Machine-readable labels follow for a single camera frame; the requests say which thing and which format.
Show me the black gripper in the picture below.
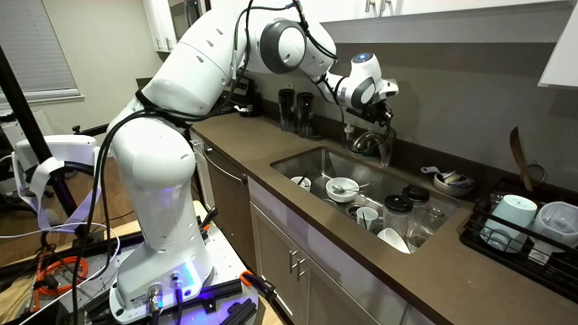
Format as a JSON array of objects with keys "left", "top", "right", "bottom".
[{"left": 356, "top": 97, "right": 397, "bottom": 133}]

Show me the chrome kitchen faucet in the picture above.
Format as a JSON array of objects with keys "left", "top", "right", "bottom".
[{"left": 350, "top": 124, "right": 397, "bottom": 171}]

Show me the blue white dish brush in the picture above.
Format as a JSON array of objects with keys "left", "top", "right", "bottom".
[{"left": 419, "top": 165, "right": 459, "bottom": 185}]

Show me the blender cup black lid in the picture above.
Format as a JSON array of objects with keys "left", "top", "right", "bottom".
[{"left": 401, "top": 183, "right": 432, "bottom": 207}]

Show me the large metal spoon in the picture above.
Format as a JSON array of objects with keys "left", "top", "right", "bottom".
[{"left": 332, "top": 181, "right": 370, "bottom": 196}]

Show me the stainless steel sink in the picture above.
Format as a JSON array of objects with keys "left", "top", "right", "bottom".
[{"left": 269, "top": 145, "right": 461, "bottom": 257}]

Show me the glass jar in sink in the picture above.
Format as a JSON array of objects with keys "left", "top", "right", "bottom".
[{"left": 383, "top": 194, "right": 415, "bottom": 237}]

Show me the white brush holder bowl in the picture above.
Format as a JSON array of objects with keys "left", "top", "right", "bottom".
[{"left": 432, "top": 171, "right": 477, "bottom": 199}]

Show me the white mug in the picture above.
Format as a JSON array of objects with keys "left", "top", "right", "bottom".
[{"left": 354, "top": 205, "right": 381, "bottom": 232}]

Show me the small white cup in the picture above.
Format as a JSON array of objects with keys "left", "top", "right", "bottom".
[{"left": 289, "top": 174, "right": 314, "bottom": 194}]

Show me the clear glass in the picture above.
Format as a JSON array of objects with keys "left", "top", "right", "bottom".
[{"left": 406, "top": 205, "right": 450, "bottom": 250}]

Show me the long white upper cabinet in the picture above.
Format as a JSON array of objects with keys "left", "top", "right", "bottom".
[{"left": 312, "top": 0, "right": 578, "bottom": 62}]

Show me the white plate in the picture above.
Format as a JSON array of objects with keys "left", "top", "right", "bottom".
[{"left": 376, "top": 227, "right": 414, "bottom": 255}]

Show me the wooden spatula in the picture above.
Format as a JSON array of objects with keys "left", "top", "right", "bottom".
[{"left": 508, "top": 125, "right": 535, "bottom": 194}]

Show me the black stove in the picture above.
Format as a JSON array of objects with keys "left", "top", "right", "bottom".
[{"left": 231, "top": 77, "right": 264, "bottom": 120}]

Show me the teal cup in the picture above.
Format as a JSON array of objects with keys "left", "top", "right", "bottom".
[{"left": 479, "top": 194, "right": 540, "bottom": 255}]

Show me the black dish rack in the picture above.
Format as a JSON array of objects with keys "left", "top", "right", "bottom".
[{"left": 459, "top": 190, "right": 578, "bottom": 304}]

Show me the dark metal ladle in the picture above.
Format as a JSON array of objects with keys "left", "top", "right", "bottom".
[{"left": 524, "top": 162, "right": 549, "bottom": 189}]

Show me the grey sink base cabinet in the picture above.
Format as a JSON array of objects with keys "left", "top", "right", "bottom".
[{"left": 246, "top": 178, "right": 439, "bottom": 325}]

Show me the brown dishwasher panel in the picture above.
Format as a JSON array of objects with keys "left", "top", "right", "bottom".
[{"left": 204, "top": 142, "right": 258, "bottom": 273}]

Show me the white plastic container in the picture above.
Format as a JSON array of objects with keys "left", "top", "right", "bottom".
[{"left": 531, "top": 199, "right": 578, "bottom": 250}]

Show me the robot mounting table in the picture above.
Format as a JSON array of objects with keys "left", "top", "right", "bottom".
[{"left": 60, "top": 201, "right": 285, "bottom": 325}]

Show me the orange black hand tool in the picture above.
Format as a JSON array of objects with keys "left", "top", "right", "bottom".
[{"left": 238, "top": 270, "right": 280, "bottom": 304}]

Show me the black clamp bar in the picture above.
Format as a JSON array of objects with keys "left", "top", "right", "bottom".
[{"left": 195, "top": 279, "right": 260, "bottom": 325}]

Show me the microwave oven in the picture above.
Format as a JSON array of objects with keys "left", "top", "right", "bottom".
[{"left": 168, "top": 0, "right": 210, "bottom": 30}]

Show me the narrow white upper cabinet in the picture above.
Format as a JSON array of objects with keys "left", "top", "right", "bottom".
[{"left": 141, "top": 0, "right": 184, "bottom": 57}]

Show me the window blind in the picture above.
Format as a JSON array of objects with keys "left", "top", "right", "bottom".
[{"left": 0, "top": 0, "right": 83, "bottom": 104}]

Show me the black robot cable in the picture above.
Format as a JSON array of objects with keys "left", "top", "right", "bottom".
[{"left": 69, "top": 0, "right": 399, "bottom": 325}]

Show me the white purple strap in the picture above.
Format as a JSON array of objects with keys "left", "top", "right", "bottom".
[{"left": 11, "top": 134, "right": 101, "bottom": 236}]

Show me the orange cable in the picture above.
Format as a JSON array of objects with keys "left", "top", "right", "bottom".
[{"left": 31, "top": 255, "right": 92, "bottom": 313}]

